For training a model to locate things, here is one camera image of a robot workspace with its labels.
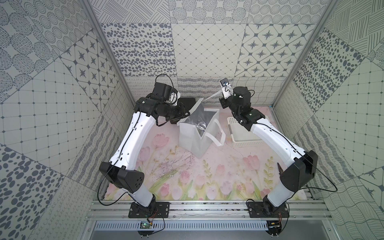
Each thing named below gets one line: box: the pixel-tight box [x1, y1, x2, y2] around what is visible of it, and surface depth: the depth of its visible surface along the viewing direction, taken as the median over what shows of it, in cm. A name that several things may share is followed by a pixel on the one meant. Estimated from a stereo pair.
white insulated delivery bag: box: [177, 97, 226, 160], surface depth 83 cm
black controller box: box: [265, 220, 282, 238], surface depth 73 cm
